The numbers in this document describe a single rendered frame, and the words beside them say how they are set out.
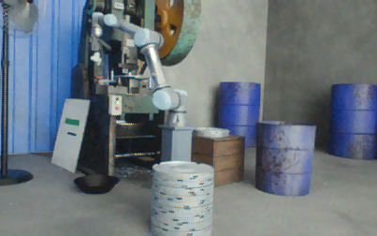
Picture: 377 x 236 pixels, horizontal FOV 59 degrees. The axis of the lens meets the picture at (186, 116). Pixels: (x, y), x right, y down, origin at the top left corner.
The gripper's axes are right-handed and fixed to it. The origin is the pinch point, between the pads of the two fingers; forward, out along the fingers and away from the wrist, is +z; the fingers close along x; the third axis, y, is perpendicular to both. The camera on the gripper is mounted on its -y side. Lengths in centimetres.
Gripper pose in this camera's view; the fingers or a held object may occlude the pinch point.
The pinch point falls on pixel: (98, 64)
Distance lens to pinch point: 250.5
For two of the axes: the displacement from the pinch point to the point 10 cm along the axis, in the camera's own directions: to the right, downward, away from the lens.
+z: -0.4, 10.0, 0.6
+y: -7.8, 0.0, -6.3
